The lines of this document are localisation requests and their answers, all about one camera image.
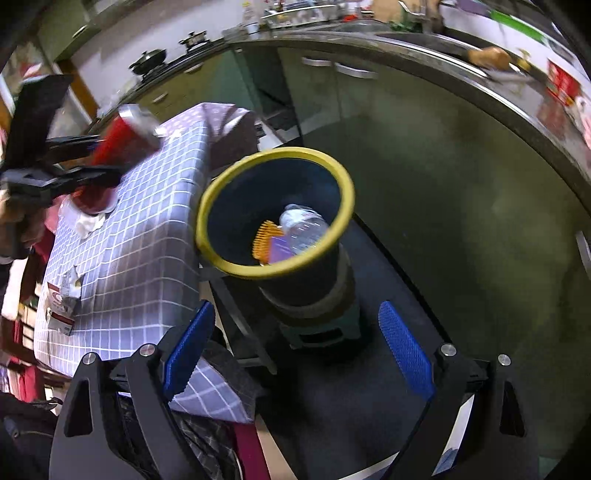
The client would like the white dish rack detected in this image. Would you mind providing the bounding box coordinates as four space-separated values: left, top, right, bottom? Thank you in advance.
259 4 342 26

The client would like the clear plastic water bottle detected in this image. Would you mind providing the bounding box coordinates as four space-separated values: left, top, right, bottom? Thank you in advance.
278 204 329 254

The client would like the person's left hand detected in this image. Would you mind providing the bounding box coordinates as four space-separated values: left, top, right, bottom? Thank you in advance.
0 196 49 259

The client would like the purple card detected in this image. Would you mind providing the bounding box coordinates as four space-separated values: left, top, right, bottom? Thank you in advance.
268 235 296 264

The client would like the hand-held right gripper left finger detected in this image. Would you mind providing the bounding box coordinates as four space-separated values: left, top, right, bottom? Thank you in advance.
48 299 218 480

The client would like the dark plaid cloth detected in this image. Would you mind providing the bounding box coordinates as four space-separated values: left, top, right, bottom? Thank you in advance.
115 342 269 480

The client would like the purple checked tablecloth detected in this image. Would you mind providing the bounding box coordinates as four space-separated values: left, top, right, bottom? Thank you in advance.
34 102 259 423

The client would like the red and white carton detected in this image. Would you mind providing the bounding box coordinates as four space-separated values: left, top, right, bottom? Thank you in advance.
46 282 81 334

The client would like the black yellow-rimmed trash bin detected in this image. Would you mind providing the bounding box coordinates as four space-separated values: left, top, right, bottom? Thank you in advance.
195 147 356 324

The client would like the green plastic stool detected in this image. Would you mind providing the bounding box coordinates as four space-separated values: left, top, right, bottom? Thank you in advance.
277 277 363 352

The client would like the small steel pot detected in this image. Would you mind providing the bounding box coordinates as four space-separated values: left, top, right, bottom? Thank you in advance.
179 31 208 51

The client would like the black wok with lid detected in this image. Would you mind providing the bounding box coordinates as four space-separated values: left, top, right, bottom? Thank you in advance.
128 48 168 75

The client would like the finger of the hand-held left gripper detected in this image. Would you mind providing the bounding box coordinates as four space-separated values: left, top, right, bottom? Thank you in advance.
55 165 124 195
46 134 105 162

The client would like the red paper bucket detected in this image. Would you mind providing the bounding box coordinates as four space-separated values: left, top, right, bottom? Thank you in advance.
71 104 162 215

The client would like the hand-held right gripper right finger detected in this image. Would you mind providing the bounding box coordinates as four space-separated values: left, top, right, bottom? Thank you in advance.
378 300 541 480

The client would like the yellow plastic grid brush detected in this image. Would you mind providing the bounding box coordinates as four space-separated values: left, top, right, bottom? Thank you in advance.
252 220 284 261

